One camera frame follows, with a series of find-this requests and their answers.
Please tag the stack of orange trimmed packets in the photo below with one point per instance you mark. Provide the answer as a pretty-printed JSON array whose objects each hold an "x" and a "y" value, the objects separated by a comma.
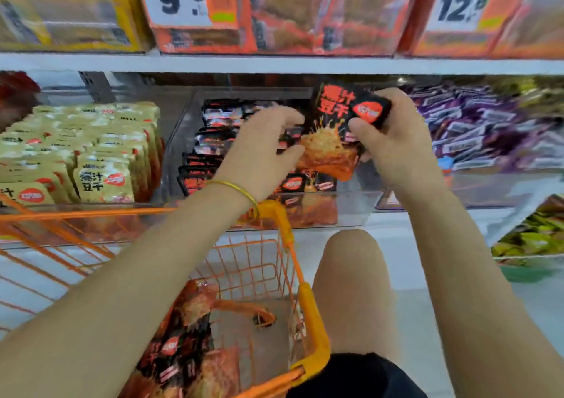
[
  {"x": 529, "y": 32},
  {"x": 352, "y": 15}
]

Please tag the person's left hand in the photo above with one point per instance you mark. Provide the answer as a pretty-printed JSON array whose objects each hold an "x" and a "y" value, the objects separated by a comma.
[{"x": 255, "y": 155}]

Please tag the pile of black orange snacks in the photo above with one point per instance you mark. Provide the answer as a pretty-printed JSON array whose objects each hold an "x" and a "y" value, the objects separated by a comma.
[{"x": 185, "y": 358}]

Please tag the pile of green yellow packages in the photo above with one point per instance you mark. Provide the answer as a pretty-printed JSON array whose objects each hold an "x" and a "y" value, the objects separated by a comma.
[{"x": 529, "y": 239}]

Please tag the pile of red tan packets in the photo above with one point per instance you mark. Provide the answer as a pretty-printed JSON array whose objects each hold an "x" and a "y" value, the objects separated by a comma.
[{"x": 16, "y": 94}]

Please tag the person's right forearm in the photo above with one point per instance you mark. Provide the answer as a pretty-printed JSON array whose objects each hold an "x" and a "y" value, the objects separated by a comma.
[{"x": 502, "y": 296}]

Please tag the stack of yellow trimmed packets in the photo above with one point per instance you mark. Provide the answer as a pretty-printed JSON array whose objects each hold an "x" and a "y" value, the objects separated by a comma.
[{"x": 62, "y": 10}]

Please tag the person's right hand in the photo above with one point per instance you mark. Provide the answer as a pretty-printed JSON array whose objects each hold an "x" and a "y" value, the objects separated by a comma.
[{"x": 398, "y": 138}]

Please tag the black flame print snack packet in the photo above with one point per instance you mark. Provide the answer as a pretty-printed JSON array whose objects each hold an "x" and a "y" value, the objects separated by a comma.
[{"x": 339, "y": 125}]

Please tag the row of yellow orange snacks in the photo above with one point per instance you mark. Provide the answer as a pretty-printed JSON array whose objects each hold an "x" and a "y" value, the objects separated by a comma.
[
  {"x": 26, "y": 192},
  {"x": 48, "y": 142},
  {"x": 104, "y": 182}
]

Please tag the black shorts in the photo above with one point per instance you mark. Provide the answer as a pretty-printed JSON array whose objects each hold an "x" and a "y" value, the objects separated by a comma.
[{"x": 361, "y": 377}]

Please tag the pile of purple packets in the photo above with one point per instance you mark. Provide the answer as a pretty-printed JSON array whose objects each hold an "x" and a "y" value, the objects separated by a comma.
[{"x": 493, "y": 125}]

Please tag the person's left forearm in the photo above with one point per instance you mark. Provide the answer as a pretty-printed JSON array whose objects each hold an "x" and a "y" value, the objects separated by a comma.
[{"x": 97, "y": 314}]

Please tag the person's right leg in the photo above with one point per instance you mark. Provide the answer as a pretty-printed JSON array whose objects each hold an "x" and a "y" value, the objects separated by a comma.
[{"x": 361, "y": 296}]

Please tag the orange shopping cart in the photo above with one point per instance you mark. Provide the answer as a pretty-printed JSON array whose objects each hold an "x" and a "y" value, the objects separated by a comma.
[{"x": 313, "y": 323}]

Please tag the row of black orange snacks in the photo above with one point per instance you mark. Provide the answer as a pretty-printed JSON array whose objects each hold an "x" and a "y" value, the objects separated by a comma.
[
  {"x": 295, "y": 182},
  {"x": 324, "y": 182},
  {"x": 198, "y": 178}
]

